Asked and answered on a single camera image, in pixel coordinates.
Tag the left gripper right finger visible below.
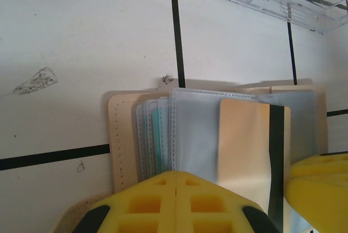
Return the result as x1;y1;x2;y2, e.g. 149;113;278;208
176;171;280;233

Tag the teal card with grey stripe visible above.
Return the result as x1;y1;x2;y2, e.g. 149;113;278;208
151;108;171;175

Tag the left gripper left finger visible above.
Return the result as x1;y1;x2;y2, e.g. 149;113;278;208
67;171;177;233

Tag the gold card with black stripe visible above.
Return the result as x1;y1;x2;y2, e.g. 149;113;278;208
216;97;292;233

